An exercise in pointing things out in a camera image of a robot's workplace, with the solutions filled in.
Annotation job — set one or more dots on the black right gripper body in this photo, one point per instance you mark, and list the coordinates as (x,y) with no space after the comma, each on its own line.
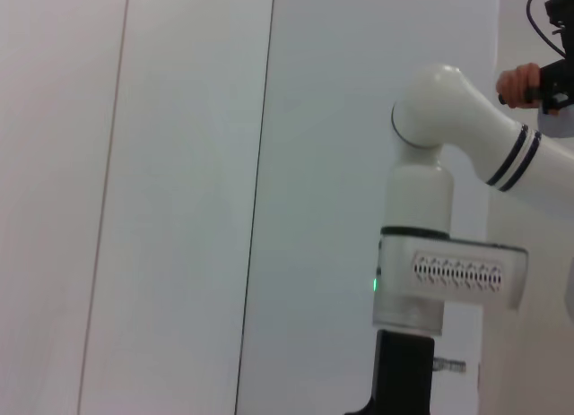
(403,374)

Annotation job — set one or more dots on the silver knurled connector post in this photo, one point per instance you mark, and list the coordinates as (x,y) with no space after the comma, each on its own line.
(449,365)

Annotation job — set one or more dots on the person hand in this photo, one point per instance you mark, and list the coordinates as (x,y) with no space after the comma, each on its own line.
(515,85)

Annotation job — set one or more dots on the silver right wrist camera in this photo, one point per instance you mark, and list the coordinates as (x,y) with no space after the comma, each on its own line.
(457,271)

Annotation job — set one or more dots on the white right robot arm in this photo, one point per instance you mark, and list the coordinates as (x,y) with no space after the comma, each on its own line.
(421,195)

